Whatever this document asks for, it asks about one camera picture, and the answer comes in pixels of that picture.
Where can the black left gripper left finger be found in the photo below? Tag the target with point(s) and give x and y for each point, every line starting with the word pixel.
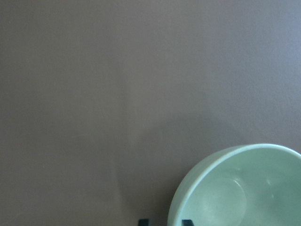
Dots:
pixel 143 222

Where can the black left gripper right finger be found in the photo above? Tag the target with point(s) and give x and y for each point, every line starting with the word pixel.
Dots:
pixel 187 222

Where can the light green ceramic bowl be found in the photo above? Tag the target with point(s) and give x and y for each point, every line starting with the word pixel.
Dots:
pixel 247 185

